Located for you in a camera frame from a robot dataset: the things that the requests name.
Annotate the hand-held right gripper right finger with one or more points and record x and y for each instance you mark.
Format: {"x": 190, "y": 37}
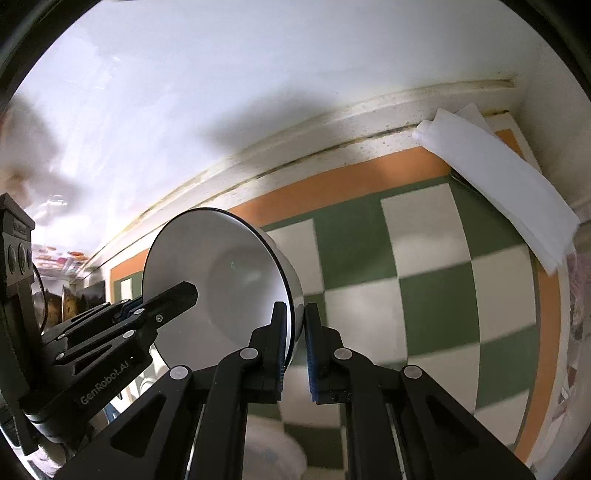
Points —
{"x": 314, "y": 355}

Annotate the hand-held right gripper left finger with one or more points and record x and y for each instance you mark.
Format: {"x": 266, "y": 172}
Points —
{"x": 272, "y": 360}

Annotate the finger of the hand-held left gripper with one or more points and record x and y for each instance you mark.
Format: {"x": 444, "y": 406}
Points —
{"x": 106, "y": 318}
{"x": 178, "y": 297}

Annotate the white bowl with black rim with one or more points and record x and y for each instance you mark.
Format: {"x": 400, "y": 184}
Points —
{"x": 221, "y": 267}

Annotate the white bowl with green print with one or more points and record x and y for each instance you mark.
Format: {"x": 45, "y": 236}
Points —
{"x": 272, "y": 445}

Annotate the green checkered table mat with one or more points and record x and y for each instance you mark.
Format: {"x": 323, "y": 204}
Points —
{"x": 425, "y": 230}

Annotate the folded white cloth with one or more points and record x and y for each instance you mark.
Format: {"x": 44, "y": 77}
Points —
{"x": 498, "y": 184}

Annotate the patterned glass door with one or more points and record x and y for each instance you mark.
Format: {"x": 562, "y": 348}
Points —
{"x": 575, "y": 323}

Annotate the colourful wall stickers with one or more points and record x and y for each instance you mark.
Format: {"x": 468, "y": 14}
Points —
{"x": 64, "y": 261}

